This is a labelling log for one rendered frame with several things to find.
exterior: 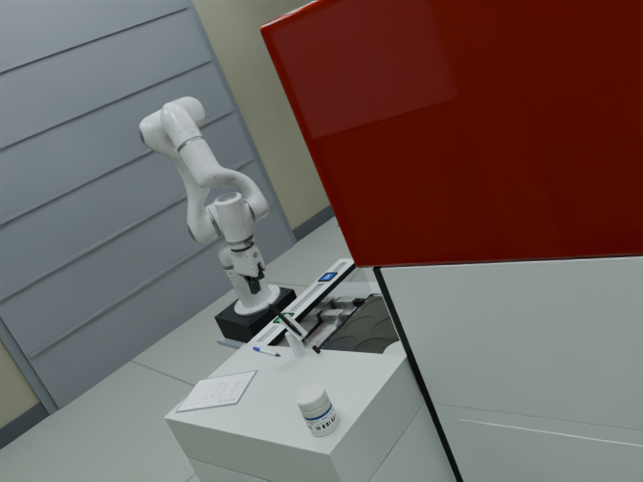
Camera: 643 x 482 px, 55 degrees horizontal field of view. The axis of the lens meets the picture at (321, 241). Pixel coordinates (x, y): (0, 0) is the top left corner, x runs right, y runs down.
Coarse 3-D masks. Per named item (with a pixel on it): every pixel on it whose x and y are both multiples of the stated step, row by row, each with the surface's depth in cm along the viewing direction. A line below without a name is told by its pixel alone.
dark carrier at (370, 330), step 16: (368, 304) 205; (384, 304) 200; (352, 320) 198; (368, 320) 194; (384, 320) 191; (336, 336) 193; (352, 336) 189; (368, 336) 185; (384, 336) 182; (368, 352) 177
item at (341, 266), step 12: (336, 264) 231; (348, 264) 226; (336, 276) 220; (312, 288) 219; (324, 288) 215; (300, 300) 213; (312, 300) 209; (288, 312) 208; (300, 312) 204; (276, 324) 203; (264, 336) 199; (276, 336) 196
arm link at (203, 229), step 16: (160, 112) 202; (144, 128) 200; (160, 128) 200; (144, 144) 204; (160, 144) 202; (176, 160) 207; (192, 192) 214; (208, 192) 216; (192, 208) 216; (192, 224) 218; (208, 224) 218; (208, 240) 222
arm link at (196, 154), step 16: (192, 144) 185; (192, 160) 184; (208, 160) 185; (192, 176) 187; (208, 176) 184; (224, 176) 185; (240, 176) 186; (240, 192) 192; (256, 192) 187; (256, 208) 185
